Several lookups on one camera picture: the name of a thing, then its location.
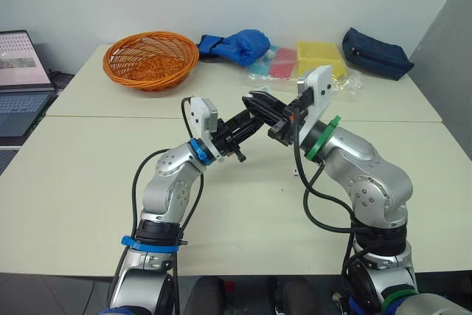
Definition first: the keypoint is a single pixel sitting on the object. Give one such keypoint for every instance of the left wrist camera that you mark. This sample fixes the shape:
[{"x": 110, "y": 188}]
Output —
[{"x": 202, "y": 116}]

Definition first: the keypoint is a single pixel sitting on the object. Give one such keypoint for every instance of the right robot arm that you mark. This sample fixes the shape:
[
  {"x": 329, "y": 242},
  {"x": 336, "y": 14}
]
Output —
[{"x": 372, "y": 178}]

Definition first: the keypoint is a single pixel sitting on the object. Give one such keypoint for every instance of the light blue flat pack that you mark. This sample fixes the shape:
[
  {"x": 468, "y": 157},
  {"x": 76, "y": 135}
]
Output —
[{"x": 260, "y": 69}]

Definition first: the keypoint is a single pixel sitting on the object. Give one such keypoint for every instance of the dark blue zip pouch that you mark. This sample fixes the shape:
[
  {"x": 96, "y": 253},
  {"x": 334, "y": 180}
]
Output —
[{"x": 374, "y": 55}]

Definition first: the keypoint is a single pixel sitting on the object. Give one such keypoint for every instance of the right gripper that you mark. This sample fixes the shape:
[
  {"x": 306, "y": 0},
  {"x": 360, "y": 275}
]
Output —
[{"x": 289, "y": 127}]

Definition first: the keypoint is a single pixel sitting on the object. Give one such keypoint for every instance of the red flat pack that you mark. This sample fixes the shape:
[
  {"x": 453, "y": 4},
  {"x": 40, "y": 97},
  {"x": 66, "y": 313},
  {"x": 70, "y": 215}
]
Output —
[{"x": 282, "y": 62}]

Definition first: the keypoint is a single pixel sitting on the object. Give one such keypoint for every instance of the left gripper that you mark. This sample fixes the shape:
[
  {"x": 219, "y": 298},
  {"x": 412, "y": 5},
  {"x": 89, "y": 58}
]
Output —
[{"x": 225, "y": 141}]

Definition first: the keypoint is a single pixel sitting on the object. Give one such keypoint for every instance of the blue cloth bag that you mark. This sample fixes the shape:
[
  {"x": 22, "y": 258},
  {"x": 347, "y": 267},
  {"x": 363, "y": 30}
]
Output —
[{"x": 239, "y": 45}]

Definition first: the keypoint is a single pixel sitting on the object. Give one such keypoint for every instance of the laptop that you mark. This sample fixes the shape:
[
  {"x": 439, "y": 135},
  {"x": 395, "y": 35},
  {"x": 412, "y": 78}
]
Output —
[{"x": 20, "y": 82}]

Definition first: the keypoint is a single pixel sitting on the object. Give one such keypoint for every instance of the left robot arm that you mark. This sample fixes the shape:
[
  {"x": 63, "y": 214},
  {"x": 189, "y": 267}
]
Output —
[{"x": 173, "y": 186}]

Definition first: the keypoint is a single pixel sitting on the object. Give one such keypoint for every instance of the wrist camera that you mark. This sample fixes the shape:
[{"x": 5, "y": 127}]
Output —
[
  {"x": 202, "y": 116},
  {"x": 319, "y": 86}
]

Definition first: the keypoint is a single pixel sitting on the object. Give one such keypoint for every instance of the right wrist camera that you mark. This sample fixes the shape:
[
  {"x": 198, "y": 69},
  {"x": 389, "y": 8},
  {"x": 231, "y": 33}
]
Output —
[{"x": 319, "y": 86}]

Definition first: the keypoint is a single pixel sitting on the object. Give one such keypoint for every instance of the clear plastic bag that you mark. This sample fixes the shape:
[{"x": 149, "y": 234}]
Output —
[{"x": 276, "y": 84}]

